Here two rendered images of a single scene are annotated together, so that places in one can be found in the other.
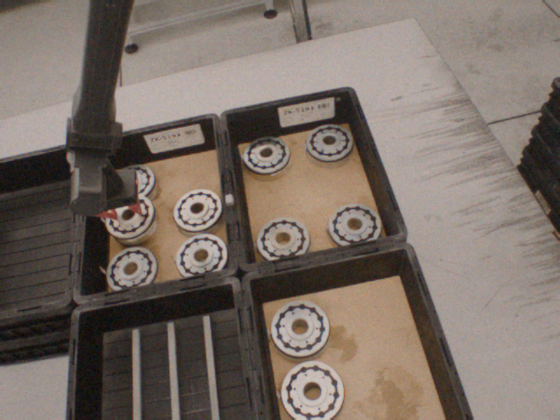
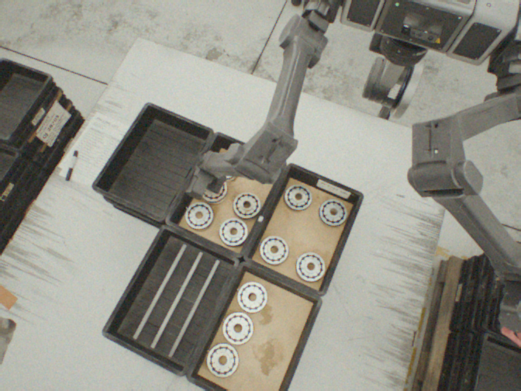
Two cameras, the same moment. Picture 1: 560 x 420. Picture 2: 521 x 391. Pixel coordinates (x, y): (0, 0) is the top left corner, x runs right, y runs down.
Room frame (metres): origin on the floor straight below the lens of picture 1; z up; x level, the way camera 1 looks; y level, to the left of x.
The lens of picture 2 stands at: (0.20, -0.05, 2.21)
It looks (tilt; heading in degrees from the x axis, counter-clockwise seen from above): 70 degrees down; 22
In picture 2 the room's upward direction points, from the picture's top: 3 degrees clockwise
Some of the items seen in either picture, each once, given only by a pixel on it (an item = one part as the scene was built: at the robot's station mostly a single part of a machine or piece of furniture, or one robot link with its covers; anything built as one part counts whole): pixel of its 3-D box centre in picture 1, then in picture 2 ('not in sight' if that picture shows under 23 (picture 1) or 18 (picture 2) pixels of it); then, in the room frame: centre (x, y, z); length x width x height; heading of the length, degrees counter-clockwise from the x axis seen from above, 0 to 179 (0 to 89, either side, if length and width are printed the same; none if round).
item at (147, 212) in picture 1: (129, 215); (213, 188); (0.59, 0.30, 0.89); 0.10 x 0.10 x 0.01
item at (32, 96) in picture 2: not in sight; (29, 120); (0.66, 1.52, 0.37); 0.40 x 0.30 x 0.45; 4
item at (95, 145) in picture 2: not in sight; (98, 149); (0.59, 0.89, 0.70); 0.33 x 0.23 x 0.01; 4
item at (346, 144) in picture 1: (329, 142); (332, 212); (0.70, -0.14, 0.86); 0.10 x 0.10 x 0.01
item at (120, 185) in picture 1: (103, 181); (208, 176); (0.58, 0.30, 1.01); 0.10 x 0.07 x 0.07; 90
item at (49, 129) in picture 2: not in sight; (53, 123); (0.69, 1.36, 0.41); 0.31 x 0.02 x 0.16; 4
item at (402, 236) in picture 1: (304, 171); (305, 226); (0.59, -0.06, 0.92); 0.40 x 0.30 x 0.02; 0
